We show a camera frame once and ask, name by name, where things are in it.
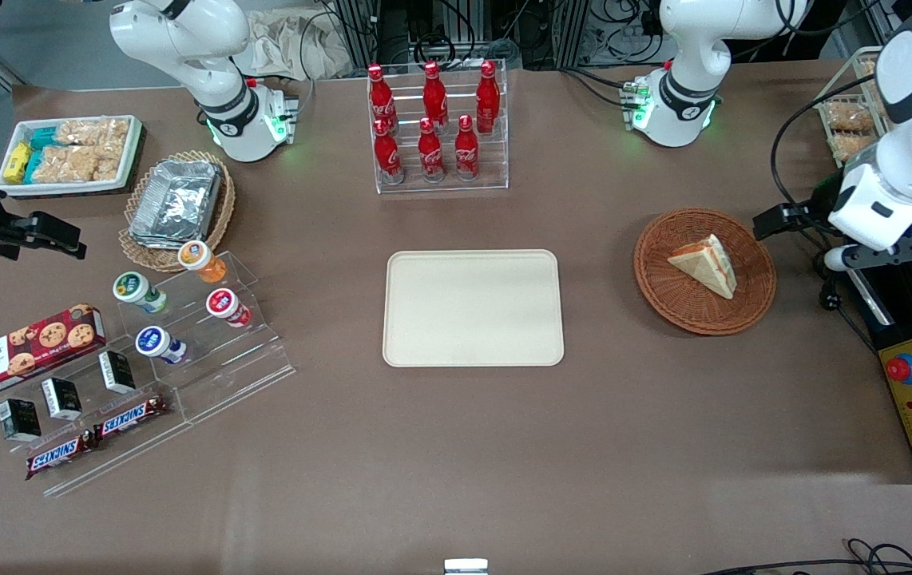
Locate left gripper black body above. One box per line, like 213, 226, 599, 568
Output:
791, 200, 836, 240

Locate triangular sandwich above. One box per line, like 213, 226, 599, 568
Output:
667, 233, 738, 300

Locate white rectangular snack tray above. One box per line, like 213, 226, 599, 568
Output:
0, 115, 144, 197

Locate brown wicker basket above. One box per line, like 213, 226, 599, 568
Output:
634, 208, 778, 336

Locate light oval wicker basket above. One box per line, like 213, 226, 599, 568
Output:
118, 150, 236, 274

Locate beige plastic tray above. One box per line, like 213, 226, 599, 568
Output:
383, 249, 565, 368

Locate clear rice cracker bag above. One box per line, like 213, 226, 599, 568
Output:
56, 117, 130, 149
36, 145, 123, 184

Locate yellow snack packet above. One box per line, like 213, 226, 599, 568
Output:
4, 141, 33, 184

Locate packed fried snack bag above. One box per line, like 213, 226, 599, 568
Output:
831, 132, 878, 165
823, 99, 877, 133

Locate green lid yogurt cup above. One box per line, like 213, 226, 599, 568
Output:
112, 272, 169, 315

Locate red Walkers cookie box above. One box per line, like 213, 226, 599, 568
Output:
0, 303, 107, 402

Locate stacked aluminium foil containers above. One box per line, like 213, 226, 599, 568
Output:
129, 159, 224, 250

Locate blue lid yogurt cup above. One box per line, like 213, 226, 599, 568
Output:
134, 326, 188, 366

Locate small black carton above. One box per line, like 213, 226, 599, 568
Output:
40, 377, 84, 422
0, 398, 42, 443
97, 350, 137, 395

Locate orange lid yogurt cup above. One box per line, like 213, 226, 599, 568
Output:
177, 240, 228, 285

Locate red lid yogurt cup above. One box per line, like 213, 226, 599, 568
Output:
205, 287, 253, 329

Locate Snickers chocolate bar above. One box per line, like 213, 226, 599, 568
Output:
93, 395, 170, 442
24, 431, 98, 481

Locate clear acrylic stepped cup stand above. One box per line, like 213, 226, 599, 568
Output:
115, 251, 297, 425

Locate clear acrylic stepped snack stand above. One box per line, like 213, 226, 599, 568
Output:
0, 343, 195, 498

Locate beige cloth bag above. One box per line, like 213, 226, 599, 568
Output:
244, 8, 355, 81

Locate red cola bottle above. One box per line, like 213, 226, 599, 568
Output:
454, 115, 480, 180
422, 61, 450, 129
367, 64, 398, 133
417, 117, 446, 182
475, 61, 502, 133
374, 118, 404, 184

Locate clear acrylic bottle rack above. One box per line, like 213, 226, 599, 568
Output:
367, 60, 510, 195

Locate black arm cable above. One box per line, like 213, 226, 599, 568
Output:
770, 73, 893, 210

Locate white wire rack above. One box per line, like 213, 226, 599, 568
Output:
815, 46, 898, 169

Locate black power cable with plug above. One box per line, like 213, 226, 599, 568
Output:
817, 268, 877, 353

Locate black appliance frame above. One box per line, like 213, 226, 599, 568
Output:
855, 228, 912, 486

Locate black cable on table edge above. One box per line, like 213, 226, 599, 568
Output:
702, 538, 912, 575

